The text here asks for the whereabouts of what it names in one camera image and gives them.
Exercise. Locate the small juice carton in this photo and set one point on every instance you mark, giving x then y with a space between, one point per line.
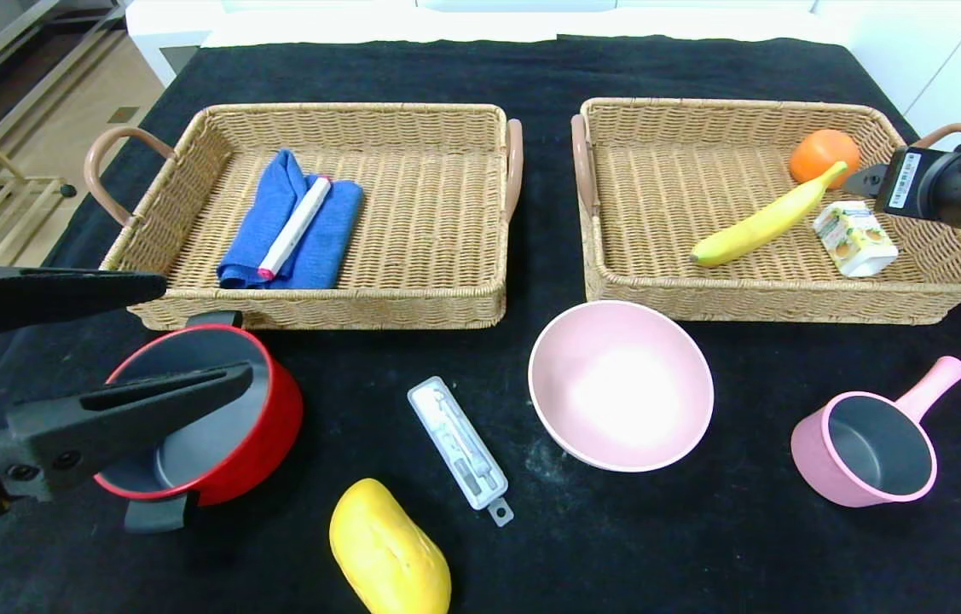
859 247

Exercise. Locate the black tablecloth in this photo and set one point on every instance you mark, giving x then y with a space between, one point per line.
361 68

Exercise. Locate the yellow mango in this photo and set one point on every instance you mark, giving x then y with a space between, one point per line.
386 554

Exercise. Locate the pink saucepan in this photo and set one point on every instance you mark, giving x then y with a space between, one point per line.
813 460

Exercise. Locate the clear plastic thermometer case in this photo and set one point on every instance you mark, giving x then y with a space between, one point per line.
454 443

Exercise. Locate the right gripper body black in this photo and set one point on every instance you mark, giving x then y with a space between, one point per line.
904 181

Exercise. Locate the yellow banana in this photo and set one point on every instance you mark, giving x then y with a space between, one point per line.
753 230

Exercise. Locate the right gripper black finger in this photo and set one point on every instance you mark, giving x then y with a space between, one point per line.
868 181

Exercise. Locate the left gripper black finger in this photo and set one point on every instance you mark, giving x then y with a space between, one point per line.
45 452
45 294

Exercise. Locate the orange fruit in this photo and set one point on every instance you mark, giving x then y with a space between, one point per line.
821 152

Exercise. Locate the blue folded towel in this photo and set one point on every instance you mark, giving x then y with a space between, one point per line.
322 243

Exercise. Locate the white marker pen pink cap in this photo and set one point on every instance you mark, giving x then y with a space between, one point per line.
297 226

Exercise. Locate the pink bowl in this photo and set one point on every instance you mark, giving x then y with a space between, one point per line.
621 388

